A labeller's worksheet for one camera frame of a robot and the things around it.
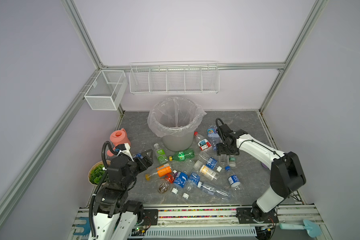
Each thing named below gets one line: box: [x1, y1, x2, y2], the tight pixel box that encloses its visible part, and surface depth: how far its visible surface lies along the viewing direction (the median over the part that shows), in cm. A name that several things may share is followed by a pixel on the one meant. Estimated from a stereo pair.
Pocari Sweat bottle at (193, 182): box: [182, 172, 201, 200], surface depth 82 cm
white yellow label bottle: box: [199, 165, 219, 181], surface depth 86 cm
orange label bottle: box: [145, 163, 173, 181], surface depth 86 cm
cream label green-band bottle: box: [229, 155, 237, 168], surface depth 92 cm
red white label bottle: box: [194, 131, 213, 151], surface depth 100 cm
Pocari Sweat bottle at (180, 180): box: [171, 171, 189, 195], surface depth 82 cm
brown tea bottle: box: [156, 178, 171, 194], surface depth 84 cm
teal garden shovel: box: [279, 219, 322, 238], surface depth 71 cm
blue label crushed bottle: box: [198, 152, 223, 173], surface depth 89 cm
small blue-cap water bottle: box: [225, 166, 242, 191], surface depth 83 cm
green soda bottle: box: [168, 148, 195, 162], surface depth 93 cm
